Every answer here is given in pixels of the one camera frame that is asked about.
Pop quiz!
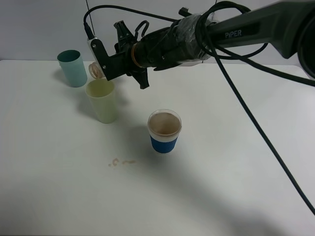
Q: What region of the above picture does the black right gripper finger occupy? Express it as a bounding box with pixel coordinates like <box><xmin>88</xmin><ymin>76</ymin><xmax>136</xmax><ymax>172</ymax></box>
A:
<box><xmin>114</xmin><ymin>21</ymin><xmax>135</xmax><ymax>47</ymax></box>
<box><xmin>131</xmin><ymin>68</ymin><xmax>150</xmax><ymax>89</ymax></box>

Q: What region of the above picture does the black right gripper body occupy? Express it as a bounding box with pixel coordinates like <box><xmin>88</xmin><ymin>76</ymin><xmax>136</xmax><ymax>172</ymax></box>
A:
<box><xmin>108</xmin><ymin>43</ymin><xmax>133</xmax><ymax>79</ymax></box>

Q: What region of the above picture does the clear plastic beverage bottle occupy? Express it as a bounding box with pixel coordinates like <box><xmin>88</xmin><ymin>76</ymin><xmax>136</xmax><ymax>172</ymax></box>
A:
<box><xmin>88</xmin><ymin>62</ymin><xmax>104</xmax><ymax>79</ymax></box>

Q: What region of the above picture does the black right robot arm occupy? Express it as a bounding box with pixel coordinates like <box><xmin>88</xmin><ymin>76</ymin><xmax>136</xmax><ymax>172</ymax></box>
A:
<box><xmin>103</xmin><ymin>0</ymin><xmax>315</xmax><ymax>89</ymax></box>

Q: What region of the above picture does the pale green plastic cup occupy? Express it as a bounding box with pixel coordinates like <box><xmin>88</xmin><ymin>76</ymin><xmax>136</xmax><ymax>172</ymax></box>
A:
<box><xmin>86</xmin><ymin>79</ymin><xmax>118</xmax><ymax>124</ymax></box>

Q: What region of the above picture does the teal plastic cup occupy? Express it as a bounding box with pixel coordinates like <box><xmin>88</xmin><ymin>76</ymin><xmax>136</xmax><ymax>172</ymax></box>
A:
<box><xmin>57</xmin><ymin>50</ymin><xmax>87</xmax><ymax>88</ymax></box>

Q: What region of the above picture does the blue sleeved paper cup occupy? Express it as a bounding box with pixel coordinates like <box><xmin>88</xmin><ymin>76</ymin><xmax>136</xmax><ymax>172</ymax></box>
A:
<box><xmin>147</xmin><ymin>109</ymin><xmax>182</xmax><ymax>154</ymax></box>

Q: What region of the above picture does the brown spilled drink stain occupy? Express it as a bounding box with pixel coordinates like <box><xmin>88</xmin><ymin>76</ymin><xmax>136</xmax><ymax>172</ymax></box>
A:
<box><xmin>108</xmin><ymin>158</ymin><xmax>136</xmax><ymax>168</ymax></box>

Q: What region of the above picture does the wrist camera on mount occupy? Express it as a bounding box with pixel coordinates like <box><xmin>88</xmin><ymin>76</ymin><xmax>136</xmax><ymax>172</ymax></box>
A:
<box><xmin>88</xmin><ymin>38</ymin><xmax>113</xmax><ymax>81</ymax></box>

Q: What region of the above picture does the black camera cable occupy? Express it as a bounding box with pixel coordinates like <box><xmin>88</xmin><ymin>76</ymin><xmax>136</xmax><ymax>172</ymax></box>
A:
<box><xmin>83</xmin><ymin>0</ymin><xmax>315</xmax><ymax>217</ymax></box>

